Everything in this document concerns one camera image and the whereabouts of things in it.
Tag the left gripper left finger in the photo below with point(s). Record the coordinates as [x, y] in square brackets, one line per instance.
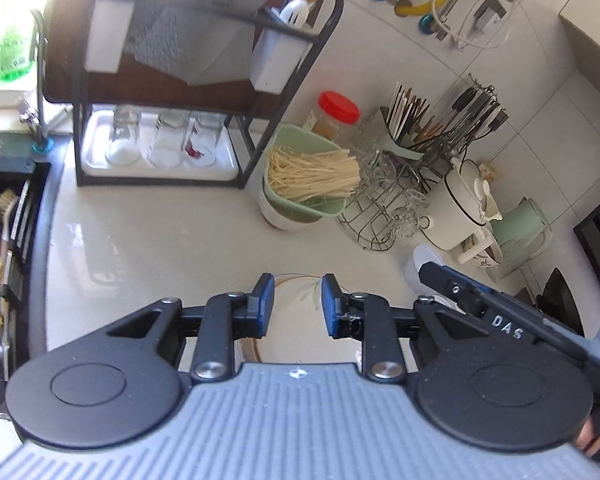
[229, 317]

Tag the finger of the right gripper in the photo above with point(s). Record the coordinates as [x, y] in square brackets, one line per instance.
[454, 282]
[430, 275]

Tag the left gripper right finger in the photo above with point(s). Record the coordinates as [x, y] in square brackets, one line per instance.
[369, 319]

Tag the white bowl with leaf pattern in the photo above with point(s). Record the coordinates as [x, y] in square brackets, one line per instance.
[297, 330]

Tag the black kitchen sink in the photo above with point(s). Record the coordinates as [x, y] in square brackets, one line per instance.
[24, 258]

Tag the person's right hand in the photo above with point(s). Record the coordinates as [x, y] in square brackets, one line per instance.
[588, 441]

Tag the floral ceramic mug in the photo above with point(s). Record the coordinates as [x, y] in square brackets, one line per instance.
[483, 254]

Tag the clear plastic bowl far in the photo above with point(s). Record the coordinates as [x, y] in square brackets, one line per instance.
[420, 255]

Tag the green glass pitcher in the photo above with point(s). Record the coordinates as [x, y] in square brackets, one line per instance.
[523, 234]

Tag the white electric cooking pot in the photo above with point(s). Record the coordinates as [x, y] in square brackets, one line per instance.
[459, 205]

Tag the white bowl with brown base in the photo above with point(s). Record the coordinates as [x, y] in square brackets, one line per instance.
[282, 218]

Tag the bundle of dry noodles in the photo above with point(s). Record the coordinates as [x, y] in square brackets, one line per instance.
[301, 177]

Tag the green colander basket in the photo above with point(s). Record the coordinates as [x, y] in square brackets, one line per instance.
[304, 141]

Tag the chopstick holder with chopsticks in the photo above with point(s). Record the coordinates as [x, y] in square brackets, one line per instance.
[400, 120]

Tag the upside down glass middle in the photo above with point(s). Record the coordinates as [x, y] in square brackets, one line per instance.
[165, 148]

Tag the upside down glass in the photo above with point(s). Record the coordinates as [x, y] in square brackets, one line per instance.
[165, 148]
[201, 140]
[123, 148]

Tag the upside down glass right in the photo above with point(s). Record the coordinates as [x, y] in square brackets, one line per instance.
[201, 140]

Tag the upside down glass left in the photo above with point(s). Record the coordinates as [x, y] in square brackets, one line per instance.
[123, 148]

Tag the red lid plastic jar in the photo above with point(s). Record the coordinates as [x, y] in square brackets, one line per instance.
[332, 115]

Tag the white drip tray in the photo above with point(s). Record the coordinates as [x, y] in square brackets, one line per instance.
[93, 160]

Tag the chrome faucet right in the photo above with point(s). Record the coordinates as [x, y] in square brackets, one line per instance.
[33, 115]

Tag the white cutlery caddy right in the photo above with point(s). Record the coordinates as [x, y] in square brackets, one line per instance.
[277, 54]

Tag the white cutlery caddy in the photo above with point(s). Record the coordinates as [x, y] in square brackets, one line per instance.
[277, 54]
[110, 23]

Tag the black dish rack shelf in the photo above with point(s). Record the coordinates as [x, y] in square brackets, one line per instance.
[249, 135]

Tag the white cutlery caddy left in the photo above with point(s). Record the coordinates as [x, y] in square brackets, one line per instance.
[110, 23]

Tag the wire glass drying rack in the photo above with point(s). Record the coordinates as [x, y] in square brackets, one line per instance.
[385, 205]

